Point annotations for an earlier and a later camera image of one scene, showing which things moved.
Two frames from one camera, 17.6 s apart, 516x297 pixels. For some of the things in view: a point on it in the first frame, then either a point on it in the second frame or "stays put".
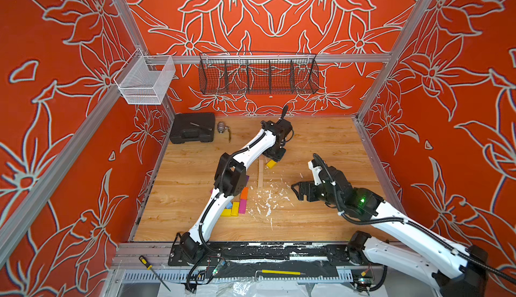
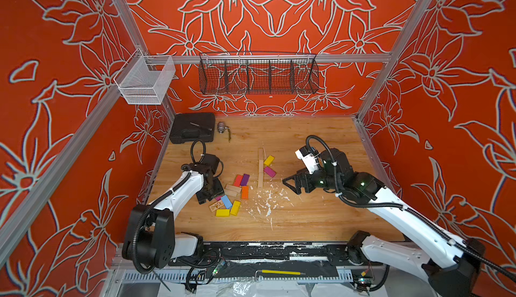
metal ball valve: [222, 128] stays put
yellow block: [226, 212] stays put
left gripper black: [282, 151] to [218, 190]
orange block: [244, 193] stays put
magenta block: [242, 206] to [269, 171]
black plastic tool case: [193, 127] stays put
